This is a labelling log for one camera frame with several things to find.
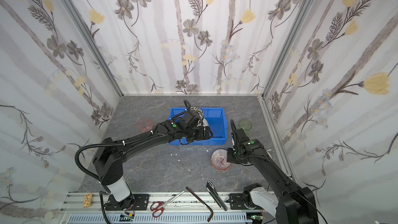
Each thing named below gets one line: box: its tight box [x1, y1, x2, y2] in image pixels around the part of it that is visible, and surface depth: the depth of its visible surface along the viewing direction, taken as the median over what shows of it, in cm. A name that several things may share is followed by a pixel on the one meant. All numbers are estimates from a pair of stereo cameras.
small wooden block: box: [82, 192, 93, 208], surface depth 75 cm
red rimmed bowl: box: [210, 148, 232, 172], surface depth 86 cm
